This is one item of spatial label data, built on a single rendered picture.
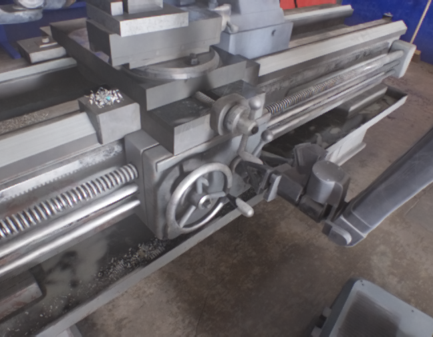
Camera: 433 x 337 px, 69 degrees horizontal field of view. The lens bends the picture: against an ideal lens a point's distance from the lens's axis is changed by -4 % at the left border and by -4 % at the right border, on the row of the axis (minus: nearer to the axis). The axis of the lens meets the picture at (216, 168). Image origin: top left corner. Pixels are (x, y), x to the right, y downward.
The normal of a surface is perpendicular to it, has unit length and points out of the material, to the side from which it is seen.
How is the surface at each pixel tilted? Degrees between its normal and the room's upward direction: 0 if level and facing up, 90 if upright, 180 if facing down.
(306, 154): 78
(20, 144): 36
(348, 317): 0
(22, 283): 0
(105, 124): 90
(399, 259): 0
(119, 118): 90
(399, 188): 97
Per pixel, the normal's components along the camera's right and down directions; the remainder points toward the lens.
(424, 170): -0.61, 0.56
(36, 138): 0.46, -0.32
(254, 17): 0.63, 0.09
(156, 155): 0.08, -0.76
